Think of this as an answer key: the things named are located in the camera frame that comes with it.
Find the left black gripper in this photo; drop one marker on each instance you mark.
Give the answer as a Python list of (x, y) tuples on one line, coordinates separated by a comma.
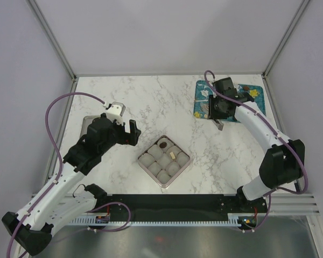
[(127, 138)]

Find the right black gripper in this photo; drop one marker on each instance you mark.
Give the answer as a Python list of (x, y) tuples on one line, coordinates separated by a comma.
[(211, 114)]

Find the metal tweezers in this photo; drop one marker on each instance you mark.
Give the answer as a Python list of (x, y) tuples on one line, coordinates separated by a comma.
[(219, 124)]

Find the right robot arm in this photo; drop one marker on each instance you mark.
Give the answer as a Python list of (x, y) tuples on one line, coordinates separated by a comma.
[(283, 160)]

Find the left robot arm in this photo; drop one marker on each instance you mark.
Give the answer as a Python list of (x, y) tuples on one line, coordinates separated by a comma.
[(34, 225)]

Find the pink chocolate tin box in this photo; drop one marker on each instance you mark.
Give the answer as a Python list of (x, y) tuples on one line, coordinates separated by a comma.
[(159, 165)]

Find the teal floral tray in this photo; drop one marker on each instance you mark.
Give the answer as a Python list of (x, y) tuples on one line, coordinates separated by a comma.
[(202, 93)]

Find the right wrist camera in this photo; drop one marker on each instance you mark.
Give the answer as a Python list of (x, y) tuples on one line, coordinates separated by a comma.
[(223, 85)]

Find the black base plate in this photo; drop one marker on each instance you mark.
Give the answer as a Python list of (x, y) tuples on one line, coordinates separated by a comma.
[(181, 207)]

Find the white cable duct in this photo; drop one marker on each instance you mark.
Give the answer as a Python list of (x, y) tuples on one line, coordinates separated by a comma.
[(92, 220)]

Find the right aluminium frame post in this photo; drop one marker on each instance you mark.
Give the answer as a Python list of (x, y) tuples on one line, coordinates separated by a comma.
[(301, 9)]

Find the aluminium frame post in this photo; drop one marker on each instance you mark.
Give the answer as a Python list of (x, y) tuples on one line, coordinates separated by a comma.
[(301, 9), (36, 10)]

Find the left aluminium frame post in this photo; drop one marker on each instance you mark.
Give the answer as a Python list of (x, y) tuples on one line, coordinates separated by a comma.
[(36, 10)]

